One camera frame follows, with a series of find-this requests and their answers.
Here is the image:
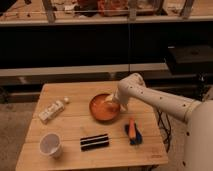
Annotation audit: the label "long wooden shelf bench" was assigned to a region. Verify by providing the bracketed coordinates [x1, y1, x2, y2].
[0, 63, 168, 85]

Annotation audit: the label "wooden table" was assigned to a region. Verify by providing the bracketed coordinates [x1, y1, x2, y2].
[16, 81, 168, 171]

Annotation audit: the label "orange ceramic bowl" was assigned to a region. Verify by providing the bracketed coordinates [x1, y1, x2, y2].
[89, 93, 120, 122]

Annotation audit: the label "black box on shelf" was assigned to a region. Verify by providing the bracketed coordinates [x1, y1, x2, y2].
[165, 45, 213, 74]

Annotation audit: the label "black striped rectangular block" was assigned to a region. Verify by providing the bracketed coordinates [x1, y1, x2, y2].
[80, 134, 109, 151]

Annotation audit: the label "black cables on floor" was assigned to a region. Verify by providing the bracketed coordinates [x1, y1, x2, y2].
[153, 108, 174, 154]

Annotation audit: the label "white paper cup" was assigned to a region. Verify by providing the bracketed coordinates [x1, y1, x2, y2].
[39, 133, 62, 158]

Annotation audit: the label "white plastic bottle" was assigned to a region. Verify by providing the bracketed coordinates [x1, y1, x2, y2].
[38, 97, 69, 124]

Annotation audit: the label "orange carrot toy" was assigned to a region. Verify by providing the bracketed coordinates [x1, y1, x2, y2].
[129, 118, 136, 139]

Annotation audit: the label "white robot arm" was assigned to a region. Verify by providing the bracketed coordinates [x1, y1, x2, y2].
[106, 73, 213, 171]

